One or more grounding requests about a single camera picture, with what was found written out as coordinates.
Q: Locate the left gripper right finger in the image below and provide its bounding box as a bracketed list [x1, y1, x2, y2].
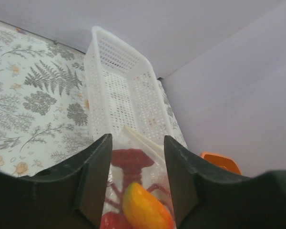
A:
[164, 135, 286, 229]

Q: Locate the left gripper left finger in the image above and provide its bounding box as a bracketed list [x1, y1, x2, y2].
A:
[0, 134, 112, 229]

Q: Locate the orange yellow fake mango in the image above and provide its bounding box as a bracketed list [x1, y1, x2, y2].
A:
[122, 182, 175, 229]

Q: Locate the red fake lobster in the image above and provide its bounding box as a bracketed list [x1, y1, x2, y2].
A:
[100, 148, 174, 229]

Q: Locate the clear zip top bag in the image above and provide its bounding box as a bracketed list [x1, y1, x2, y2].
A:
[100, 126, 176, 229]

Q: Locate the orange plastic tub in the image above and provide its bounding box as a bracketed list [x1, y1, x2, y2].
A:
[200, 152, 242, 175]

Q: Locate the white perforated plastic basket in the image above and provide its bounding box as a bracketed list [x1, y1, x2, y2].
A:
[83, 26, 173, 144]

